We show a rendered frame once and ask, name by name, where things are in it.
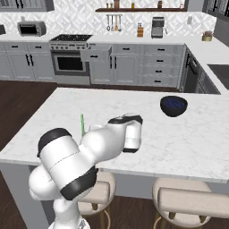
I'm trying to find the grey cupboards with drawers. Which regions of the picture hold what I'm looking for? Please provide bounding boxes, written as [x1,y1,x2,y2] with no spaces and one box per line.
[89,43,186,88]

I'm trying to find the green straw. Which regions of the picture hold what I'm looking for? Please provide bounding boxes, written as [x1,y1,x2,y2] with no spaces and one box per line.
[80,114,87,138]

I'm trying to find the black dishwasher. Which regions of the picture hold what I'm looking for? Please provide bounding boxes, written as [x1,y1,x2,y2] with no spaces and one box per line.
[182,48,200,94]

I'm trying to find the grey wall cupboards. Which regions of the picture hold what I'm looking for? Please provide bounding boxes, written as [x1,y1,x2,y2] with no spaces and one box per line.
[0,0,55,13]

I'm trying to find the dark wooden wall shelf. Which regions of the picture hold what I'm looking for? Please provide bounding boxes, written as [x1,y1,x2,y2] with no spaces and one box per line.
[95,7,189,13]

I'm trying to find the potted plant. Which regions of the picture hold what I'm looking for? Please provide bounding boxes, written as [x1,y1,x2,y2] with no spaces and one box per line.
[201,30,214,42]

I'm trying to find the beige round bar stool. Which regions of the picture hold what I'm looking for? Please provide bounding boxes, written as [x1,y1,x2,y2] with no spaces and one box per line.
[77,171,117,229]
[151,176,229,229]

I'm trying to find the wooden knife block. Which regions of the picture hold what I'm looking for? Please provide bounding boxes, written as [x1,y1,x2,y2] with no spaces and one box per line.
[136,22,145,38]

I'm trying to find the grey base cupboard run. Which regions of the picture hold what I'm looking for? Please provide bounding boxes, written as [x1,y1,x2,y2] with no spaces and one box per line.
[0,40,55,82]

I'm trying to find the dark sink basin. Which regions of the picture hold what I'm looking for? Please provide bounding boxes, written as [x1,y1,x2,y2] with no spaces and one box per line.
[207,64,229,90]

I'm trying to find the open grey drawer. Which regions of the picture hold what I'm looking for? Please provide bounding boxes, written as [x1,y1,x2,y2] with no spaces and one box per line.
[80,44,114,63]

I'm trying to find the steel oven with hob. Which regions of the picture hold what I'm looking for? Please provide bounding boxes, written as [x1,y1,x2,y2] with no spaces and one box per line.
[48,33,94,86]

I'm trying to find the rail with hanging tools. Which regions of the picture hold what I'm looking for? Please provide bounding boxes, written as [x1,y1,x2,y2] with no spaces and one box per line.
[105,13,123,33]

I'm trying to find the dark glass wall cupboard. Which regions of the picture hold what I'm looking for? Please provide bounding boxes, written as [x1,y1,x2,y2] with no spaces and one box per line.
[202,0,229,23]

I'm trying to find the silver coffee machine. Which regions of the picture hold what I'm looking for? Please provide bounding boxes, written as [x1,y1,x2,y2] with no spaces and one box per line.
[150,16,166,39]

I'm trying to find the dark blue bowl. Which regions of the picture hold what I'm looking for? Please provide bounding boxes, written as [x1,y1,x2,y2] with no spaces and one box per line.
[159,95,189,118]

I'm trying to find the silver toaster oven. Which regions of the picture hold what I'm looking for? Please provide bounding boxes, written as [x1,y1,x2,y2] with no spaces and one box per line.
[16,20,47,38]

